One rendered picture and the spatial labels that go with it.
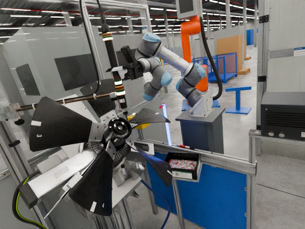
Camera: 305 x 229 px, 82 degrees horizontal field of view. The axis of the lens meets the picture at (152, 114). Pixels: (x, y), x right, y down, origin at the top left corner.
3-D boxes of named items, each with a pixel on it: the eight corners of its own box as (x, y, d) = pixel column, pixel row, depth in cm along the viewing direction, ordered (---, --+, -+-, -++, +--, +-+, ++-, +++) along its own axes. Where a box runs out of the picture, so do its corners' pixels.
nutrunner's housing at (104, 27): (121, 116, 90) (96, 17, 75) (123, 113, 94) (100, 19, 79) (129, 114, 90) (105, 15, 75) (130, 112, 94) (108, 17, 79)
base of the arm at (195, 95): (196, 105, 150) (188, 97, 152) (208, 92, 142) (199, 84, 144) (189, 110, 138) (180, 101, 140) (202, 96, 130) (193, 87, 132)
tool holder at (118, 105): (112, 113, 88) (108, 95, 85) (116, 109, 95) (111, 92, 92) (130, 111, 87) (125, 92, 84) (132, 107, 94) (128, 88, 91)
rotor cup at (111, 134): (109, 157, 85) (119, 146, 76) (91, 134, 87) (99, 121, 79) (130, 143, 96) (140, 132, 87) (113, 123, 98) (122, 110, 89)
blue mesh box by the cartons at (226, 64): (204, 84, 708) (201, 58, 676) (217, 77, 790) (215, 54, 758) (226, 83, 648) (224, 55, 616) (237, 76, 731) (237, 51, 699)
